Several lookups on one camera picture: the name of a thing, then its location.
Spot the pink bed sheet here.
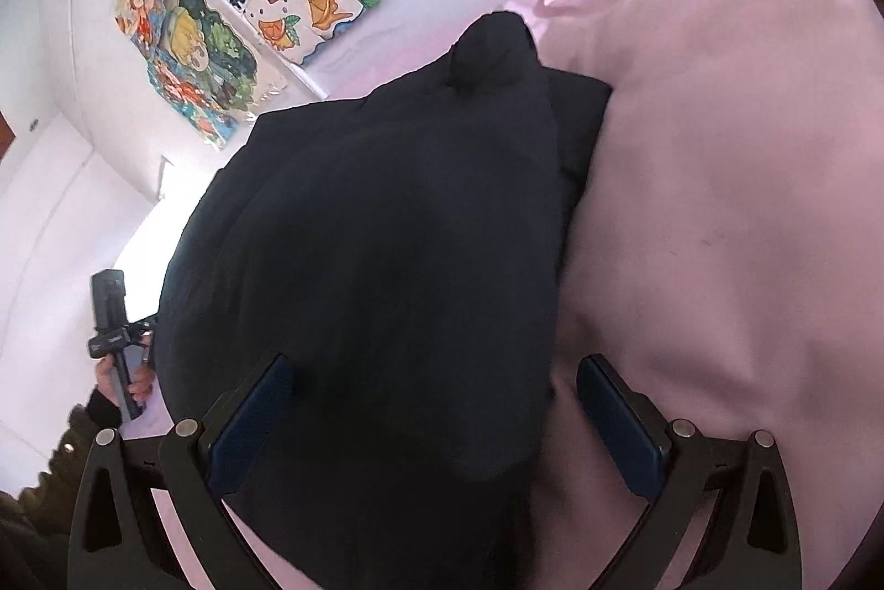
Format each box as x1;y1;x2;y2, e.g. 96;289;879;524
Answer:
152;0;884;590

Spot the cartoon character wall poster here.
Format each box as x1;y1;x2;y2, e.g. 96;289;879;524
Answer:
110;0;287;152

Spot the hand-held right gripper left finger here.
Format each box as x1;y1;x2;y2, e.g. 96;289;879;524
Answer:
67;353;298;590

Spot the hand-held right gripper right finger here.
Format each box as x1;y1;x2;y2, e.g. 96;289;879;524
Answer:
576;353;806;590

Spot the person's left forearm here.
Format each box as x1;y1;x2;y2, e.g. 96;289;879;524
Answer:
41;386;124;481

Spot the person's left hand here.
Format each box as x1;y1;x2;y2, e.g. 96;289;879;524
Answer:
94;343;159;413

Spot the black garment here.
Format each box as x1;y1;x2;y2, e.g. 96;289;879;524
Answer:
148;10;615;590

